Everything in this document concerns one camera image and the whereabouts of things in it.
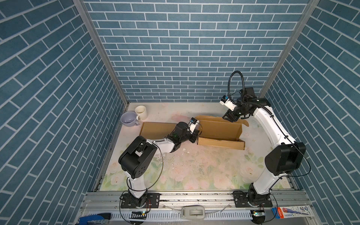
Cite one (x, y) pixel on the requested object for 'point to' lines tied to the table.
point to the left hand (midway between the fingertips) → (199, 131)
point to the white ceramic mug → (141, 112)
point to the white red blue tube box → (293, 212)
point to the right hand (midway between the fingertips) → (226, 111)
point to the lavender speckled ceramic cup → (128, 119)
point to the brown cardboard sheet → (217, 132)
